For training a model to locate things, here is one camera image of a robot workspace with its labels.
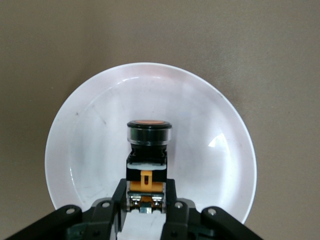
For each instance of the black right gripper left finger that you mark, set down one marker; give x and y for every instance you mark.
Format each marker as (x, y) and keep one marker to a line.
(100, 217)

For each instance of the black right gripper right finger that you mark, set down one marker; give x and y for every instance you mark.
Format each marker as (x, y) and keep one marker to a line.
(182, 220)

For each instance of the orange push button switch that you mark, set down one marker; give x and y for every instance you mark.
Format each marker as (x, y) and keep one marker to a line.
(148, 136)

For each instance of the pink round plate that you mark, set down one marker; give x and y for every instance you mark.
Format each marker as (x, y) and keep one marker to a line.
(100, 112)

